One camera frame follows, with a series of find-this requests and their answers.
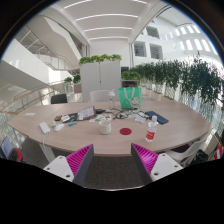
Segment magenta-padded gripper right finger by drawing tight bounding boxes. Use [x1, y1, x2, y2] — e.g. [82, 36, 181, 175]
[130, 143, 184, 186]

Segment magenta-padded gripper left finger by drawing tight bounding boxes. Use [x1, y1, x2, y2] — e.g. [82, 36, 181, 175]
[43, 143, 95, 188]

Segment clear red-labelled water bottle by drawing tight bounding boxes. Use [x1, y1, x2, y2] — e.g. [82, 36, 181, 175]
[145, 115, 160, 143]

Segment white shell chair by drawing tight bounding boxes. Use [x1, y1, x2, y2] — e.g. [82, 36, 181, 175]
[164, 131, 213, 166]

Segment white computer mouse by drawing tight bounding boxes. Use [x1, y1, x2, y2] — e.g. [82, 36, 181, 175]
[53, 123, 65, 132]

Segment white power strip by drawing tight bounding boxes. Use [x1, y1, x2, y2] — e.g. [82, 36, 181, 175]
[38, 121, 51, 135]

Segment dark blue keyboard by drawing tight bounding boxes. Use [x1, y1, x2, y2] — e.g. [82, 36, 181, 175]
[144, 110, 170, 125]

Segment flat round red coaster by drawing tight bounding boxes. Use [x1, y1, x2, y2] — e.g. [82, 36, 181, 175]
[119, 127, 133, 136]

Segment white printed card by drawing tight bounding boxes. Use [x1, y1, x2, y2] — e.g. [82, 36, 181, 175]
[134, 115, 147, 124]

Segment black notebook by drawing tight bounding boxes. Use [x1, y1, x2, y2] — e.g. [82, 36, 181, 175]
[68, 112, 79, 122]

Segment white grid-pattern mug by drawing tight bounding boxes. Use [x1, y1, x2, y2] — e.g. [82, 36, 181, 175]
[98, 119, 113, 135]

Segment colourful sticker sheet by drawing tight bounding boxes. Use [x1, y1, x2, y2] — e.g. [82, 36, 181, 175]
[89, 113, 114, 123]

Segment black office chair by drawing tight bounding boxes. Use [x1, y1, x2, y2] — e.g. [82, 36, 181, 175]
[50, 93, 69, 105]

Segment green cat-print tote bag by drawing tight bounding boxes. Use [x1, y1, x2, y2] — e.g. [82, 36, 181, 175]
[117, 87, 142, 110]

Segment glass balustrade with wooden handrail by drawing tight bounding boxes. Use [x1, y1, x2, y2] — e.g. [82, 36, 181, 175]
[0, 80, 66, 116]

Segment clear white-lidded shaker bottle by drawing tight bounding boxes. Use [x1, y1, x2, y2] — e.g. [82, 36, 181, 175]
[107, 89, 117, 110]

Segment small potted plants by railing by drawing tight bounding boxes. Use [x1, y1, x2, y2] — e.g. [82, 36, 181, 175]
[63, 74, 83, 94]

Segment row of green potted plants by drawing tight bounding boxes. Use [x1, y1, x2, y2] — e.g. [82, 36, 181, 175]
[129, 58, 224, 108]

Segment wooden planter with plants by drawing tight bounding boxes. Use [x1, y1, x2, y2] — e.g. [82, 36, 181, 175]
[120, 70, 142, 88]

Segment white cabinet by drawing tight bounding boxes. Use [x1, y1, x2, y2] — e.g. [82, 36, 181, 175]
[79, 59, 122, 103]

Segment green plants atop cabinet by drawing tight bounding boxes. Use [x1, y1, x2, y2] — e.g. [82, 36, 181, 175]
[78, 53, 123, 66]

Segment ceiling light strips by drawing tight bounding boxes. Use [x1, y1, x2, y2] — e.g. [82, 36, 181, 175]
[63, 0, 149, 42]

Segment black cable bundle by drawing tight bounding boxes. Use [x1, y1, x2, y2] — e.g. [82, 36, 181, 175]
[111, 108, 151, 121]

